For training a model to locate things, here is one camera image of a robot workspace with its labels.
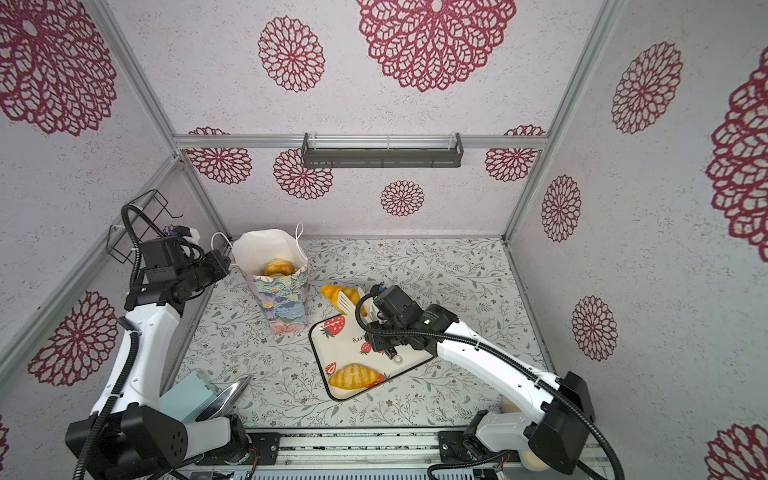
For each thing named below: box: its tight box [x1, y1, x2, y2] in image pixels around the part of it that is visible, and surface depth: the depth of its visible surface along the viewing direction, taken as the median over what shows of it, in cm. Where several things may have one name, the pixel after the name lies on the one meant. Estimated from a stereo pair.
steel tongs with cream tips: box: [338, 287, 381, 324], surface depth 79 cm
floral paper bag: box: [233, 222, 308, 335], surface depth 89 cm
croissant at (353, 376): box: [328, 364, 382, 390], surface depth 83 cm
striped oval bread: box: [266, 258, 293, 276], surface depth 97 cm
